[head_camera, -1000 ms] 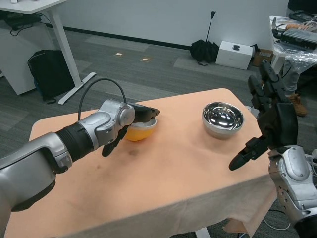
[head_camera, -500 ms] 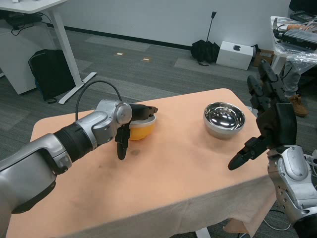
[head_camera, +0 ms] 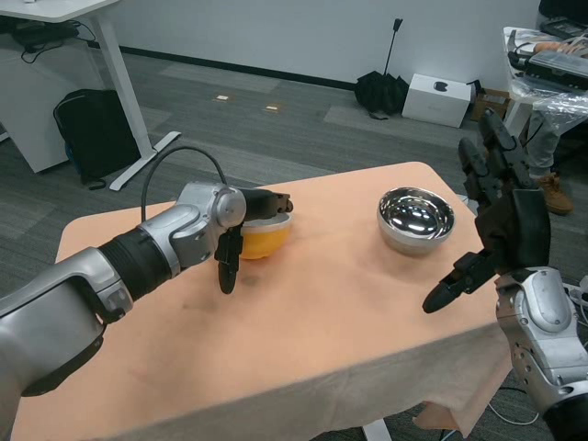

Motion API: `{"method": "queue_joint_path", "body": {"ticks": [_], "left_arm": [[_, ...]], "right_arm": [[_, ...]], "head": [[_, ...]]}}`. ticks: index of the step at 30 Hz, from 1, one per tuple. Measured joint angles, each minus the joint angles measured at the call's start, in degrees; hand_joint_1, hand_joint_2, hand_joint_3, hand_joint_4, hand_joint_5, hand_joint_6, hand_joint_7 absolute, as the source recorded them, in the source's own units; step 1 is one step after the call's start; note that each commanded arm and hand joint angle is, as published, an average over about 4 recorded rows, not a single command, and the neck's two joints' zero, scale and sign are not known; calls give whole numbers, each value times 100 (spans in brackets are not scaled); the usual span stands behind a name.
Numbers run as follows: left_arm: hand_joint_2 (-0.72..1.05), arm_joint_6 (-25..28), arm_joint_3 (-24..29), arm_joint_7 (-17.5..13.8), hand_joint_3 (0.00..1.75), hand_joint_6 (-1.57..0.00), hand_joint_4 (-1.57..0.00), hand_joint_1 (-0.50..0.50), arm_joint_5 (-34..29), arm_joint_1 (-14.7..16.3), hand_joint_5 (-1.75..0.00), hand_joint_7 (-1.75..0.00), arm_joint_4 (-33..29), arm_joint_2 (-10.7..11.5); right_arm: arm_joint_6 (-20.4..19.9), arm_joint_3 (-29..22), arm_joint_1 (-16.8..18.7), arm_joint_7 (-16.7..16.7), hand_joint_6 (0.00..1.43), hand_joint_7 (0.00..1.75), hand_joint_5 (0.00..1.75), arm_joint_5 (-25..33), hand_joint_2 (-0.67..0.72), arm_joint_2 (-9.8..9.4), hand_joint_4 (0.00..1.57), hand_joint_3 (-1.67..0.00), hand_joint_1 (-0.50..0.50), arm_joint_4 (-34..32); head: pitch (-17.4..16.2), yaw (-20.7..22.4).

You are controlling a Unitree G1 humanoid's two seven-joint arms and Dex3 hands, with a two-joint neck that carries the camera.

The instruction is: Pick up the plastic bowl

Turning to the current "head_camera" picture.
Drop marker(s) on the white cardboard product box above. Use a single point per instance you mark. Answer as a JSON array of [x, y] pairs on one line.
[[436, 105]]

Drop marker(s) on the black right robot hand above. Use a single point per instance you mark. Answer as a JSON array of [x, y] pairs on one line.
[[519, 229]]

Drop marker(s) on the white desk with clutter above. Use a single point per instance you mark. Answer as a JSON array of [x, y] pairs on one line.
[[516, 117]]

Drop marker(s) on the white standing desk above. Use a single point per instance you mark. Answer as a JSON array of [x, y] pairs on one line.
[[115, 59]]

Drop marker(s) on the orange plastic bowl white inside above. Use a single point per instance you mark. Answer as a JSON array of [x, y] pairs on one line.
[[262, 243]]

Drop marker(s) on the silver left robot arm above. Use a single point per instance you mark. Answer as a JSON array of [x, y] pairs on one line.
[[69, 298]]

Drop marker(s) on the clear plastic bag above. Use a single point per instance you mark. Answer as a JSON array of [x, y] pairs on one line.
[[560, 98]]

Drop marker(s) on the black flat electronic device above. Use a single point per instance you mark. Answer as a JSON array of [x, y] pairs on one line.
[[556, 69]]

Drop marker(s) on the shiny steel bowl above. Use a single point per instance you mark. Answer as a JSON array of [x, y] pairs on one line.
[[413, 239]]

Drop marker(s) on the black backpack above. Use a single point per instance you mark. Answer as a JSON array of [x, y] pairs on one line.
[[96, 133]]

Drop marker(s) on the orange tablecloth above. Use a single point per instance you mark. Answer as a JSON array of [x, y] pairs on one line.
[[298, 321]]

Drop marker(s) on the brown cardboard box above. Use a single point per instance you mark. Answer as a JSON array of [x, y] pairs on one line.
[[494, 103]]

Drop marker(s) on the black folded umbrella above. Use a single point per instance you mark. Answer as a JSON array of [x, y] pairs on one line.
[[379, 94]]

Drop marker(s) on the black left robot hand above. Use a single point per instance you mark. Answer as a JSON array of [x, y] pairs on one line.
[[266, 204]]

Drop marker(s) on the person in black top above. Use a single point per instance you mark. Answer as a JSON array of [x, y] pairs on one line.
[[544, 133]]

